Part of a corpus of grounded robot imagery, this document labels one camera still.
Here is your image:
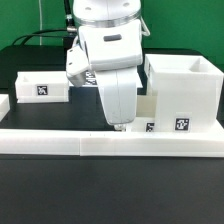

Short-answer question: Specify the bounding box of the white front drawer tray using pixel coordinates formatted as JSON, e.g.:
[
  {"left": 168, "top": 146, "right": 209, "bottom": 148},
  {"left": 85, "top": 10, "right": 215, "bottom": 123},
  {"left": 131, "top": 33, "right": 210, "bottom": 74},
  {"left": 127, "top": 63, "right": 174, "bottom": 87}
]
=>
[{"left": 131, "top": 95, "right": 156, "bottom": 132}]

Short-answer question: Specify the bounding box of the white L-shaped fence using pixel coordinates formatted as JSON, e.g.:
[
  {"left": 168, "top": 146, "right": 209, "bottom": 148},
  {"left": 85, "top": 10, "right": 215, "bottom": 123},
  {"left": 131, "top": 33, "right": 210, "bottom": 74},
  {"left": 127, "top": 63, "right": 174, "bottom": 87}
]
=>
[{"left": 0, "top": 93, "right": 224, "bottom": 158}]

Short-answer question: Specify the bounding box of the white fiducial marker plate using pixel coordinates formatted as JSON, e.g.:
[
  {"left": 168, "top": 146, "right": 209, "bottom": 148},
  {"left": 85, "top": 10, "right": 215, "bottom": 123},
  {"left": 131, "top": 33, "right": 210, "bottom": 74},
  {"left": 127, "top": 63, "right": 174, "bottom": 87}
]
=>
[{"left": 68, "top": 71, "right": 144, "bottom": 90}]

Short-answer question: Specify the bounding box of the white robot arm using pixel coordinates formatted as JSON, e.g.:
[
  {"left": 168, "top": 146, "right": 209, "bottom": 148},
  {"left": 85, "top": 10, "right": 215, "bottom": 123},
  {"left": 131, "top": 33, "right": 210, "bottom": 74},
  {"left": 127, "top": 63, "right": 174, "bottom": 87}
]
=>
[{"left": 73, "top": 0, "right": 143, "bottom": 130}]

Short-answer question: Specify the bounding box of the white drawer cabinet box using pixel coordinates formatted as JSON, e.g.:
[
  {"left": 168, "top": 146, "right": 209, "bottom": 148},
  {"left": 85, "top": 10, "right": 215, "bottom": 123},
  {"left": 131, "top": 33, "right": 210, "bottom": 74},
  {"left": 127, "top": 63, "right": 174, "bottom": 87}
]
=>
[{"left": 144, "top": 54, "right": 224, "bottom": 133}]

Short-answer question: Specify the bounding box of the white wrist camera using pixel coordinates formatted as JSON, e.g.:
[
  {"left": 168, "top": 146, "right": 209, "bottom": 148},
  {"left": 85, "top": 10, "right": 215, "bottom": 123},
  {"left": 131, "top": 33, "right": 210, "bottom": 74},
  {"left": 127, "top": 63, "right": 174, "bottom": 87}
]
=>
[{"left": 66, "top": 45, "right": 89, "bottom": 87}]

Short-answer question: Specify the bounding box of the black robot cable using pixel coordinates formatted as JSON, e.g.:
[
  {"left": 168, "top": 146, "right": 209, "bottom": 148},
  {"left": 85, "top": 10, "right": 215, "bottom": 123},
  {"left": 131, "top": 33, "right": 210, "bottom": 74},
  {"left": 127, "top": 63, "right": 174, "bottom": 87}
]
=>
[{"left": 12, "top": 0, "right": 80, "bottom": 46}]

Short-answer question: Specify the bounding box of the white rear drawer tray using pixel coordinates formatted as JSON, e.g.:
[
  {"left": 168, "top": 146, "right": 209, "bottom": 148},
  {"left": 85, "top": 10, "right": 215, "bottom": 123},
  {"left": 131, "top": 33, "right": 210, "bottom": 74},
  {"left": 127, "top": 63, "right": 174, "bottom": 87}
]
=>
[{"left": 15, "top": 71, "right": 69, "bottom": 103}]

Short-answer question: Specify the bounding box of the white drawer tray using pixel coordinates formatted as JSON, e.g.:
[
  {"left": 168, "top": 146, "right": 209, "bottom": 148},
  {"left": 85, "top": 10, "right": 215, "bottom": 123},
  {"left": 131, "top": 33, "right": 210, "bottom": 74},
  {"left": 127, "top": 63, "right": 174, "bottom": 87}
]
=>
[
  {"left": 15, "top": 71, "right": 69, "bottom": 103},
  {"left": 131, "top": 95, "right": 156, "bottom": 132}
]

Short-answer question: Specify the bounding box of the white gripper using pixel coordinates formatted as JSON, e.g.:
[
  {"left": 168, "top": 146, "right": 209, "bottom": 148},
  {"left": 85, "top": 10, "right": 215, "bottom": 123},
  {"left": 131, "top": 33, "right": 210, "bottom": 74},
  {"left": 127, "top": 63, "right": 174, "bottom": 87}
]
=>
[{"left": 79, "top": 19, "right": 143, "bottom": 131}]

